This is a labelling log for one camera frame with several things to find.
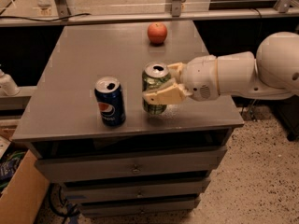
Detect grey drawer cabinet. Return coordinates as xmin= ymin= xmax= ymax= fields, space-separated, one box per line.
xmin=13 ymin=21 xmax=243 ymax=209

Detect top grey drawer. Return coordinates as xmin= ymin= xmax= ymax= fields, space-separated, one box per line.
xmin=36 ymin=146 xmax=226 ymax=183

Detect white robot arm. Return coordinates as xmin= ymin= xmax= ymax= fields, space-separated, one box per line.
xmin=143 ymin=32 xmax=299 ymax=105

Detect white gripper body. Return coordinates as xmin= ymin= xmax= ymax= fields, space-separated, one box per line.
xmin=180 ymin=55 xmax=219 ymax=102

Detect cardboard box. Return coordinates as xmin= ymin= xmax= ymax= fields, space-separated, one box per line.
xmin=0 ymin=150 xmax=50 ymax=224

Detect grey drawer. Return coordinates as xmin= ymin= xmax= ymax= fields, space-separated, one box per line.
xmin=36 ymin=146 xmax=226 ymax=183
xmin=64 ymin=177 xmax=210 ymax=203
xmin=80 ymin=196 xmax=199 ymax=217

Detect black cables under cabinet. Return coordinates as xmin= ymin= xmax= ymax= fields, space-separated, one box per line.
xmin=47 ymin=184 xmax=81 ymax=218

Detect blue pepsi can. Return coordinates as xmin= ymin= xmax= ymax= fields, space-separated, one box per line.
xmin=94 ymin=77 xmax=126 ymax=127

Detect grey metal frame rail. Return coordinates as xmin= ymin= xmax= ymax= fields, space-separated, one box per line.
xmin=0 ymin=7 xmax=299 ymax=27

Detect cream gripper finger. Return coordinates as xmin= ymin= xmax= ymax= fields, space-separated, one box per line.
xmin=167 ymin=63 xmax=186 ymax=82
xmin=143 ymin=78 xmax=192 ymax=105

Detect snack bags in box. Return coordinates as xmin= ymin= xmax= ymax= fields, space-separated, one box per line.
xmin=0 ymin=150 xmax=26 ymax=192

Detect bottom grey drawer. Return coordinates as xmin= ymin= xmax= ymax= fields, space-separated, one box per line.
xmin=80 ymin=196 xmax=199 ymax=217

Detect black cable on rail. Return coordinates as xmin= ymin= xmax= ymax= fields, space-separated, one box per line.
xmin=0 ymin=12 xmax=92 ymax=22

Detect white pipe fitting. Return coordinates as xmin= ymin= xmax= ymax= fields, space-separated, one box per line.
xmin=0 ymin=69 xmax=20 ymax=96

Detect red apple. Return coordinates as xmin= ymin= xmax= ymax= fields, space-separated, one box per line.
xmin=148 ymin=22 xmax=167 ymax=45

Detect green soda can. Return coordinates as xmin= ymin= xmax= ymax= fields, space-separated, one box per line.
xmin=142 ymin=62 xmax=171 ymax=115

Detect middle grey drawer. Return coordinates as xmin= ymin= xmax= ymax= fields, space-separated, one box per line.
xmin=64 ymin=177 xmax=210 ymax=203

